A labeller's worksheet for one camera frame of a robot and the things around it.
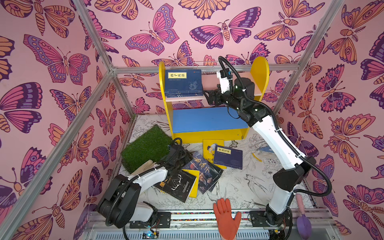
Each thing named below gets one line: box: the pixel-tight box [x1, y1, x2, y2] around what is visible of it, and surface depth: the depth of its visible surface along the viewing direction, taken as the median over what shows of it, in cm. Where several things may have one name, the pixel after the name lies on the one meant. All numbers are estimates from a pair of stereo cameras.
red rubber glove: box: [213, 198, 242, 240], surface depth 74 cm
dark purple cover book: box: [182, 151, 222, 194], surface depth 87 cm
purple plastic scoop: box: [295, 193, 312, 240], surface depth 73 cm
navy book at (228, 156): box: [214, 144, 243, 170], surface depth 96 cm
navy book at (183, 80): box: [165, 69, 203, 92], surface depth 74 cm
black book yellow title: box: [153, 170, 197, 203], surface depth 83 cm
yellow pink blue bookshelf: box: [159, 57, 270, 144], surface depth 75 cm
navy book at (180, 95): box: [166, 93, 204, 98], surface depth 74 cm
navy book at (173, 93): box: [165, 91, 204, 95], surface depth 73 cm
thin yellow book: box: [182, 169, 200, 198], surface depth 83 cm
